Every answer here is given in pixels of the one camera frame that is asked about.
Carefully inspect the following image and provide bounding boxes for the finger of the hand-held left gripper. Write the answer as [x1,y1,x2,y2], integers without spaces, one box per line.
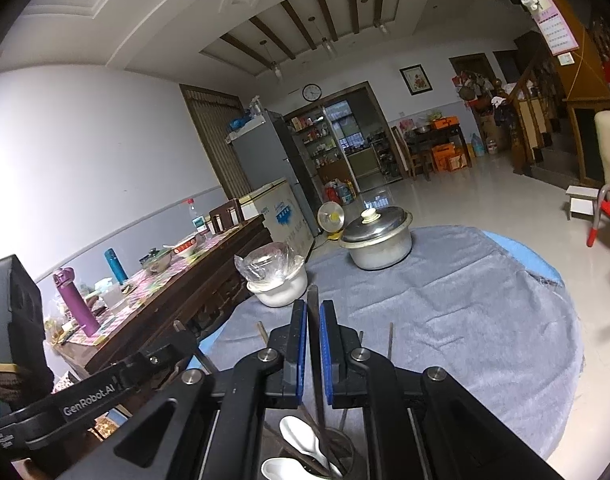
[126,332,221,387]

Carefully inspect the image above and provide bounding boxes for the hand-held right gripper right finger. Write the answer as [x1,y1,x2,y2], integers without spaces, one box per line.
[319,300,566,480]

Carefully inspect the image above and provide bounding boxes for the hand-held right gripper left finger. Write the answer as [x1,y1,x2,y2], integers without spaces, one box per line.
[55,299,311,480]

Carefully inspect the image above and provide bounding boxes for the single dark chopstick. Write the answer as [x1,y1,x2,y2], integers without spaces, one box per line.
[306,285,332,431]

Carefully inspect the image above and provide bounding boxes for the group of dark chopsticks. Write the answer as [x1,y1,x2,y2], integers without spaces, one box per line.
[255,322,395,479]

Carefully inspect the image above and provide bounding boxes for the white plastic spoon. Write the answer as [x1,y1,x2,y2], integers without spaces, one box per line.
[279,415,344,479]
[261,456,312,480]

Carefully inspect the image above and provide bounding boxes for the dark metal utensil holder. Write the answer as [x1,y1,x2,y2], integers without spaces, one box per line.
[265,410,358,480]

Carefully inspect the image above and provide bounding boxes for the dark wooden sideboard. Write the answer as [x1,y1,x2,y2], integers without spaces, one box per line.
[52,215,274,396]

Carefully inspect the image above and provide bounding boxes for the white bowl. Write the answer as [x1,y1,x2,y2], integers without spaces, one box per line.
[247,255,309,308]

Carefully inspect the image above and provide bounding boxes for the purple water bottle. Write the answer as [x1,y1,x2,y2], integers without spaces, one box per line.
[52,268,101,337]

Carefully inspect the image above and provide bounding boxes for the white plastic container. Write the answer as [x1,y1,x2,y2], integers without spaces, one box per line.
[100,280,129,311]

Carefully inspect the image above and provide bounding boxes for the clear plastic bag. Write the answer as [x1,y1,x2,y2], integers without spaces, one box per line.
[234,241,304,291]

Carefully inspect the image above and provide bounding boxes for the pot with glass lid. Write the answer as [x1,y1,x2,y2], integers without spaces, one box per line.
[139,247,174,274]

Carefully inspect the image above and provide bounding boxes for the teal water bottle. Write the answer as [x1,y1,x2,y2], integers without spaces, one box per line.
[104,248,129,286]

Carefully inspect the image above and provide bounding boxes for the red patterned bowl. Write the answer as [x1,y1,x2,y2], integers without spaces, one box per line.
[172,236,200,259]

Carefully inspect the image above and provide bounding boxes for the aluminium pot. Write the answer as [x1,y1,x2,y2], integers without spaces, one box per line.
[346,227,414,271]

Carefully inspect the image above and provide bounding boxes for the small desk fan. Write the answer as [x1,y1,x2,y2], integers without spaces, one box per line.
[317,202,346,241]

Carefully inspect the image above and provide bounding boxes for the aluminium pot lid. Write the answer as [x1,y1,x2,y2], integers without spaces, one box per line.
[341,206,414,247]

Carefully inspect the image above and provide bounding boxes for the grey tablecloth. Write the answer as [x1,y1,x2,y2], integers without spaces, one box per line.
[205,225,584,463]

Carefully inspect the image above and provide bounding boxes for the white chest freezer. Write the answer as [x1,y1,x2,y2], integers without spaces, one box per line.
[237,177,317,261]

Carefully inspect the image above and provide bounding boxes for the clear bottle with red cap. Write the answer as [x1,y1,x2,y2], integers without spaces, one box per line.
[186,198,208,235]

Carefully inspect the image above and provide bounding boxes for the brown wooden chair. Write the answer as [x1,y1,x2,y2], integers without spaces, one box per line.
[208,199,244,231]

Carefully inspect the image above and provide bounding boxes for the grey refrigerator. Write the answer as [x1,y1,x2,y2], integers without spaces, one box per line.
[226,110,319,241]

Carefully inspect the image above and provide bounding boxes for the wooden display cabinet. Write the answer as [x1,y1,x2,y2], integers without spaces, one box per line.
[285,110,347,186]

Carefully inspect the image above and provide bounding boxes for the brown wooden door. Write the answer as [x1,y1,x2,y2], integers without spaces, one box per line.
[179,84,254,206]

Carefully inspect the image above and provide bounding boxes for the blue table cover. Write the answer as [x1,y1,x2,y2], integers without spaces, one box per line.
[197,230,586,376]

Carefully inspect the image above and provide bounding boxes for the large orange box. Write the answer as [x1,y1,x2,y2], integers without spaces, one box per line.
[431,142,471,171]

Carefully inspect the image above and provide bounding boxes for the dark wooden dining table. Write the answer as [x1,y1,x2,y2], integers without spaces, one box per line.
[402,125,474,181]

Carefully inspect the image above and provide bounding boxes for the framed picture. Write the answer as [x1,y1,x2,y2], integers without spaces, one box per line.
[399,64,432,96]

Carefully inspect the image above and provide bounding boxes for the white step stool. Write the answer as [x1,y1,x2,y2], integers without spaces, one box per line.
[565,185,604,221]

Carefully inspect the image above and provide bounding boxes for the wooden staircase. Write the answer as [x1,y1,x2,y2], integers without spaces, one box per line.
[505,45,610,187]

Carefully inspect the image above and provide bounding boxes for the pink wall calendar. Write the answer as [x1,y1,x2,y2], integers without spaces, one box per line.
[510,0,580,56]

